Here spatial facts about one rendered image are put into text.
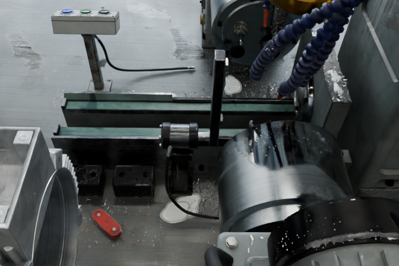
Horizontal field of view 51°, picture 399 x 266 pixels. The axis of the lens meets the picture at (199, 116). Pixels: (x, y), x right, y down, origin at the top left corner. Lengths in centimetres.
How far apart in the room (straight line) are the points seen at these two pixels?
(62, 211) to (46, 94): 86
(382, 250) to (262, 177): 30
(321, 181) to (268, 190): 9
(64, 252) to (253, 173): 33
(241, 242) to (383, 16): 59
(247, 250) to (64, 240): 26
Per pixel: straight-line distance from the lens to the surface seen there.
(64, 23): 120
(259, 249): 64
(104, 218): 106
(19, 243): 38
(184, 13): 165
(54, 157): 46
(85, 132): 109
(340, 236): 45
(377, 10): 102
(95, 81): 133
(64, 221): 56
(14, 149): 44
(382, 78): 96
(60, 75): 144
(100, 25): 118
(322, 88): 93
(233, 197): 74
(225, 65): 77
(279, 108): 114
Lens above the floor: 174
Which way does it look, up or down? 48 degrees down
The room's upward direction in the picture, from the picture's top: 2 degrees clockwise
